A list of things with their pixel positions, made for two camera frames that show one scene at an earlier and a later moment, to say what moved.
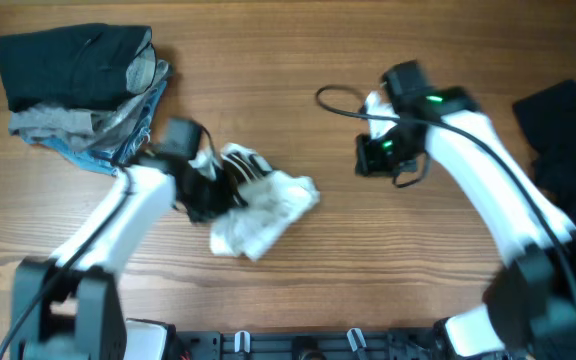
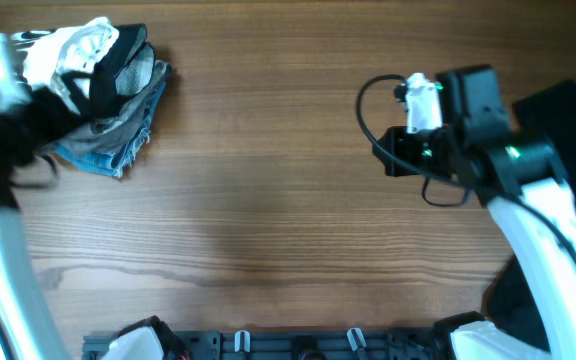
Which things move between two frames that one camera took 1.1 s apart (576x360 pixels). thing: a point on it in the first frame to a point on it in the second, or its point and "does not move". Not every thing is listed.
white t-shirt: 272,202 to 62,58
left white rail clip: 237,341 does not move
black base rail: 411,344 does not move
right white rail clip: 355,338 does not move
